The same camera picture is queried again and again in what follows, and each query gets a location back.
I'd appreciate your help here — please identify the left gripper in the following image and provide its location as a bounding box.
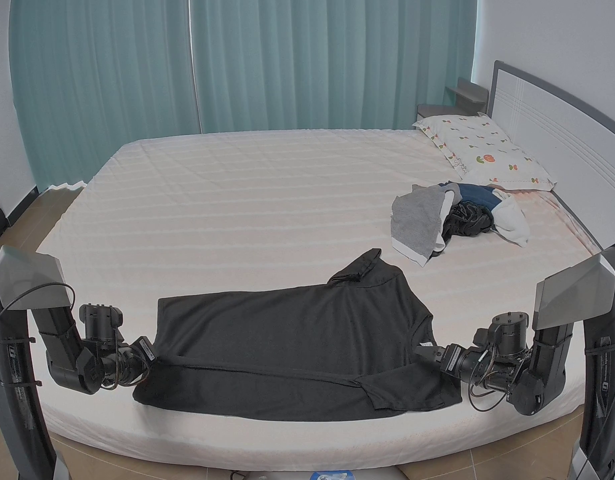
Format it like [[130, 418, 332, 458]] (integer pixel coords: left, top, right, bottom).
[[121, 336, 156, 375]]

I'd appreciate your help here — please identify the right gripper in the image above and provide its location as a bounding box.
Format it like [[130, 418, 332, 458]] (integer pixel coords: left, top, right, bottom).
[[413, 343, 488, 385]]

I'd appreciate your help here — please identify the black T-shirt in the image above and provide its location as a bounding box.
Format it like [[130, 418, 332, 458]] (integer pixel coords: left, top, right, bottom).
[[132, 248, 463, 421]]

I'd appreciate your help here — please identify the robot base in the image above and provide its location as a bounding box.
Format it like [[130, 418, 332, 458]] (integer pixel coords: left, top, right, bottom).
[[237, 469, 403, 480]]

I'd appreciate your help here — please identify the bed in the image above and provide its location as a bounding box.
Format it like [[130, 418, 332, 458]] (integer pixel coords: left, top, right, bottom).
[[32, 59, 615, 471]]

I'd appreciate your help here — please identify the grey garment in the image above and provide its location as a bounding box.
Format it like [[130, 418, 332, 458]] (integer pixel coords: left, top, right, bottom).
[[390, 184, 461, 268]]

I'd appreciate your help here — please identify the black shiny garment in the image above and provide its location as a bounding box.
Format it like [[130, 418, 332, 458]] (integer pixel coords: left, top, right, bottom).
[[430, 202, 494, 256]]

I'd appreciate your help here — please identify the white garment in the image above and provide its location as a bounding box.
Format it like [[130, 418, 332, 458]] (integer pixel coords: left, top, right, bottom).
[[492, 195, 531, 248]]

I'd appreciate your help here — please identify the dark blue garment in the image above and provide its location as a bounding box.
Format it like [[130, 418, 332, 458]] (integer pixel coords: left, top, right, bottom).
[[438, 182, 503, 214]]

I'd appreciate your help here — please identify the white printed pillow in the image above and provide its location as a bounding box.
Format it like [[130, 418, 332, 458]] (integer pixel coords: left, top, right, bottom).
[[413, 113, 558, 191]]

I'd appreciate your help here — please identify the grey bedside table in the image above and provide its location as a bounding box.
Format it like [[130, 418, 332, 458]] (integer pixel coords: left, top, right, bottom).
[[417, 77, 490, 119]]

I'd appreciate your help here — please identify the blue-green curtain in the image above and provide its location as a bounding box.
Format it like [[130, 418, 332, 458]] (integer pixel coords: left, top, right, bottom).
[[8, 0, 203, 185], [187, 0, 481, 131]]

